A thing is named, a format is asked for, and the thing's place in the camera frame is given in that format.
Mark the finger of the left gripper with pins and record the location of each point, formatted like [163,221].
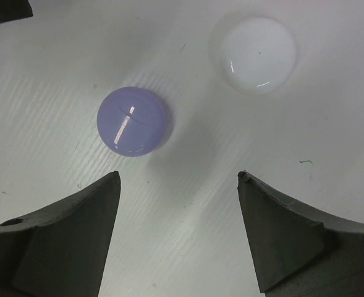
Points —
[11,10]

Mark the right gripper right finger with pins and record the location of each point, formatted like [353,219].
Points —
[298,250]

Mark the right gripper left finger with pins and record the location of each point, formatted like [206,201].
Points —
[61,249]

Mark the purple charging case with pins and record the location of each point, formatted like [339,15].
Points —
[134,121]

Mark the white charging case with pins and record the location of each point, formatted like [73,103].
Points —
[258,55]

